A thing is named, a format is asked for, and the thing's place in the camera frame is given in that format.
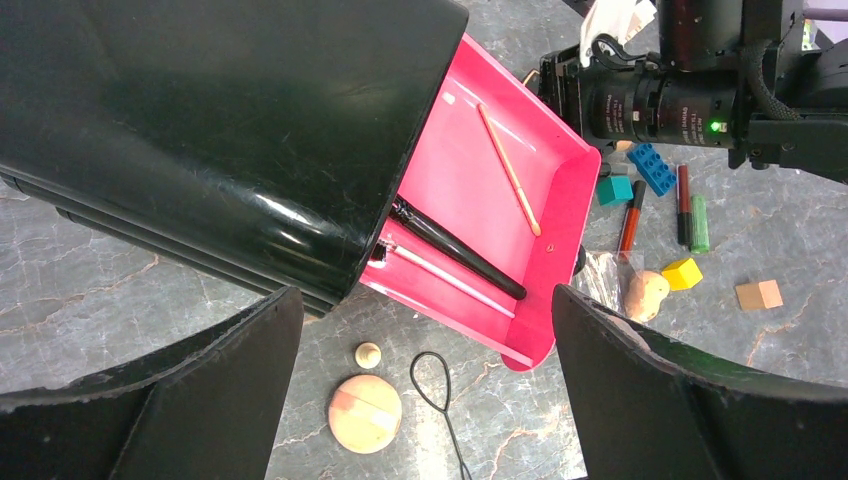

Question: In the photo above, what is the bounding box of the black makeup organizer box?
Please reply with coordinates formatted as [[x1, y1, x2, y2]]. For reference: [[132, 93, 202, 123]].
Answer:
[[1, 1, 469, 316]]

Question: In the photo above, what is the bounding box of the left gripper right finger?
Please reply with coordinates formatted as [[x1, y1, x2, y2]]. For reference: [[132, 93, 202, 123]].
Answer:
[[552, 285, 847, 479]]

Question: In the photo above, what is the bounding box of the small cream knob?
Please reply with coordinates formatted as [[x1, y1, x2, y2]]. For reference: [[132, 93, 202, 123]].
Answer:
[[354, 342, 382, 369]]

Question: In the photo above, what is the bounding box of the small teal cube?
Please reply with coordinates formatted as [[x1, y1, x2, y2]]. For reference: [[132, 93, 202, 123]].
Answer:
[[595, 176, 634, 207]]

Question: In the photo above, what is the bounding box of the brown wooden cube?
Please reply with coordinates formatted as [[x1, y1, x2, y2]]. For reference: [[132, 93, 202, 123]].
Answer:
[[735, 280, 783, 311]]

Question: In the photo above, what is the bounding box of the black wire loop tool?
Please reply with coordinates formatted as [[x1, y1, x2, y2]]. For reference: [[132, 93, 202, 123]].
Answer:
[[409, 351, 473, 480]]

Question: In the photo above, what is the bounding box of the clear plastic bag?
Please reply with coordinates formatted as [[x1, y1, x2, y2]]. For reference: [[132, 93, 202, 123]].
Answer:
[[571, 251, 645, 315]]

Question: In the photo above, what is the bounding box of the dark brown lipstick pen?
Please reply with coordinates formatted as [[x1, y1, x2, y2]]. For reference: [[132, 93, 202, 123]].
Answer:
[[676, 164, 693, 247]]

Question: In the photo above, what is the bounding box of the blue lego brick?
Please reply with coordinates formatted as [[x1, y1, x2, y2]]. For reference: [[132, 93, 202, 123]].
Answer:
[[626, 143, 677, 197]]

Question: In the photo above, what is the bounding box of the yellow cube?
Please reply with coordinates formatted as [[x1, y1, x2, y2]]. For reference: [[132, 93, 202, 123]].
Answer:
[[661, 258, 703, 291]]

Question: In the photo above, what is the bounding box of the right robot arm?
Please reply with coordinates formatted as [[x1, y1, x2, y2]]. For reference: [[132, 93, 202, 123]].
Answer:
[[538, 1, 847, 183]]

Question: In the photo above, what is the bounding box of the round wooden disc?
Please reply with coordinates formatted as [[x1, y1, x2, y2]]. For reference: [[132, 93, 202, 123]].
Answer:
[[328, 374, 403, 454]]

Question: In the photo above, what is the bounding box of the beige makeup sponge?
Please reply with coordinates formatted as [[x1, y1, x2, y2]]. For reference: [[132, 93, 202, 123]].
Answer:
[[624, 270, 671, 323]]

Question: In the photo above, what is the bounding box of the red lip pencil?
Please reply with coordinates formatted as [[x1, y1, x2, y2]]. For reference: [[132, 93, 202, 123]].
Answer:
[[617, 180, 647, 260]]

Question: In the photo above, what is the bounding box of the orange thin stick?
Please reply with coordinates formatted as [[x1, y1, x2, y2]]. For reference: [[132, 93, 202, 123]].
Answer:
[[476, 103, 542, 237]]

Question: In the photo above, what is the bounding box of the green tube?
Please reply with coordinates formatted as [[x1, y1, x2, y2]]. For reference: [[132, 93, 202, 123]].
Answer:
[[690, 195, 710, 254]]

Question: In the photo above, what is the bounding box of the black makeup brush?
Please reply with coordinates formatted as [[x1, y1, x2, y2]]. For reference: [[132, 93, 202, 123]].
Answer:
[[389, 196, 527, 300]]

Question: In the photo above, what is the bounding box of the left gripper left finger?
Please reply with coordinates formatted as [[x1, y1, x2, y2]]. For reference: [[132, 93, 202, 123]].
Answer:
[[1, 288, 304, 479]]

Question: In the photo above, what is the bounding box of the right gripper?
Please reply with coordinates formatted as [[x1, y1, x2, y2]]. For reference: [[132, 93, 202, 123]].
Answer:
[[537, 39, 663, 143]]

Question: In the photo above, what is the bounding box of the pink top drawer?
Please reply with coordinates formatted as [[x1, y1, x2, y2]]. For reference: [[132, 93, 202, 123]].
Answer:
[[361, 37, 601, 371]]

